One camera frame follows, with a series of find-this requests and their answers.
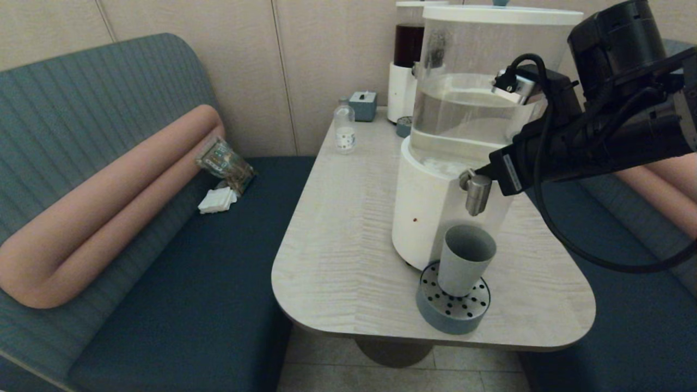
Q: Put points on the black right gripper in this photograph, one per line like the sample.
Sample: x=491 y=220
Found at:
x=550 y=152

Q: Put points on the metal dispenser tap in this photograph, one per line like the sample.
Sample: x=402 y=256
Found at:
x=478 y=196

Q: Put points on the grey-blue plastic cup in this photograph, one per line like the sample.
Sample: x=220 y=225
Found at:
x=465 y=261

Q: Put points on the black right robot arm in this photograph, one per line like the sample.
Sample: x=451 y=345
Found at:
x=626 y=54

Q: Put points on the large clear water dispenser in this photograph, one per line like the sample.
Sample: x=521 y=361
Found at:
x=435 y=218

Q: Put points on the small blue drip tray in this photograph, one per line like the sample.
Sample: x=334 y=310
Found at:
x=404 y=126

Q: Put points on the small blue box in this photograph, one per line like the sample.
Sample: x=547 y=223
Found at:
x=364 y=106

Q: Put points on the dark drink dispenser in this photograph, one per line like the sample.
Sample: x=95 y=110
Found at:
x=408 y=54

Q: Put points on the blue perforated drip tray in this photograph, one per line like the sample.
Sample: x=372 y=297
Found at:
x=452 y=316

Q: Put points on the small clear bottle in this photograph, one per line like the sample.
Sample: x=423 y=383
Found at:
x=345 y=128

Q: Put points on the short pink bolster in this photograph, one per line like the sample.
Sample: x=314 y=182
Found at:
x=664 y=190

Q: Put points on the teal bench without items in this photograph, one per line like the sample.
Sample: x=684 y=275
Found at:
x=626 y=337

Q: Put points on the white napkin stack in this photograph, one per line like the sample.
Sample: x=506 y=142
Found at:
x=218 y=200

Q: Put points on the teal bench with snack packet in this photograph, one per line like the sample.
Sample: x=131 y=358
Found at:
x=190 y=283

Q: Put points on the long folded pink bolster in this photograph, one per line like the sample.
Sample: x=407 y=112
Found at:
x=109 y=201

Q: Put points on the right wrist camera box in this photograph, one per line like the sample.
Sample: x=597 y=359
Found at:
x=517 y=87

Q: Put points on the ribbed table pedestal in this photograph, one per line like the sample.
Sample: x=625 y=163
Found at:
x=395 y=354

